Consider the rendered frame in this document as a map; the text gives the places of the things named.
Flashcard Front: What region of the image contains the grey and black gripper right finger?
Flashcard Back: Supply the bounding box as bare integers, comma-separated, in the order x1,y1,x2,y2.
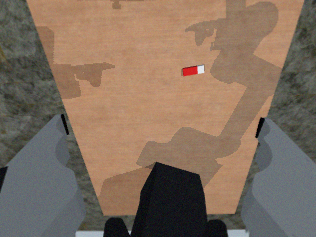
241,117,316,237

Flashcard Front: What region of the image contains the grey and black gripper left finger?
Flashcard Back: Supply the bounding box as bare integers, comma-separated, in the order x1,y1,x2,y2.
0,114,86,237

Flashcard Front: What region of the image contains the red and white eraser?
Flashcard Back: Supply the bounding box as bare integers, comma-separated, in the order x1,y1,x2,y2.
183,65,204,76

